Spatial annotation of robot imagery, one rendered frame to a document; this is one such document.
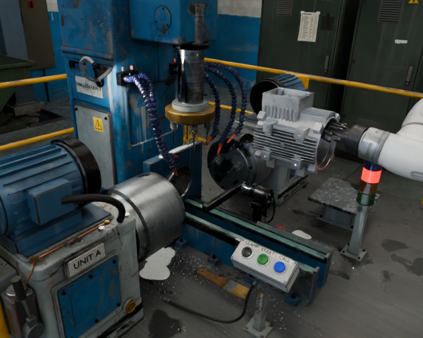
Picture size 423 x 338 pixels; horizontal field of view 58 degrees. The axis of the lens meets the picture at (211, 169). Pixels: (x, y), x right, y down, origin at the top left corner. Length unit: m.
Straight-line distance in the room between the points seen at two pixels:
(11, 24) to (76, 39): 4.74
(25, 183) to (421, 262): 1.39
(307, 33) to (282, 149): 3.51
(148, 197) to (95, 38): 0.58
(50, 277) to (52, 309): 0.09
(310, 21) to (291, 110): 3.48
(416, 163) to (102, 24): 1.01
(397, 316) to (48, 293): 1.02
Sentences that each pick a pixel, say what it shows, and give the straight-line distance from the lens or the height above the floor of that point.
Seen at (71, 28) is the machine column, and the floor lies 1.58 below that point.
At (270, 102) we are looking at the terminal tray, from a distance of 1.16.
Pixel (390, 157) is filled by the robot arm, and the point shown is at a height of 1.34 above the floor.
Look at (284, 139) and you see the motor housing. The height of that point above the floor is 1.33.
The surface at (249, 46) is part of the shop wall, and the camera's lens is 7.33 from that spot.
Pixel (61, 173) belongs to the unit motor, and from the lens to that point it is 0.94.
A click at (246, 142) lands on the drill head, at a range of 1.57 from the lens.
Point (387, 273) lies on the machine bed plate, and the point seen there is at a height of 0.80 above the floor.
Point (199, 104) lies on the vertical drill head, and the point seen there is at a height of 1.36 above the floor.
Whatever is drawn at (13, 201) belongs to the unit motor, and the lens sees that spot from 0.90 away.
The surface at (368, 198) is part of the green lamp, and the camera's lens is 1.46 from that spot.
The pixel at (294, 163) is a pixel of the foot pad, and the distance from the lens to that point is 1.12.
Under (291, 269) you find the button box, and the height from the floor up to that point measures 1.07.
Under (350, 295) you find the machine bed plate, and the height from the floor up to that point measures 0.80.
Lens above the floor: 1.71
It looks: 25 degrees down
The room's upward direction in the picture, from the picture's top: 2 degrees clockwise
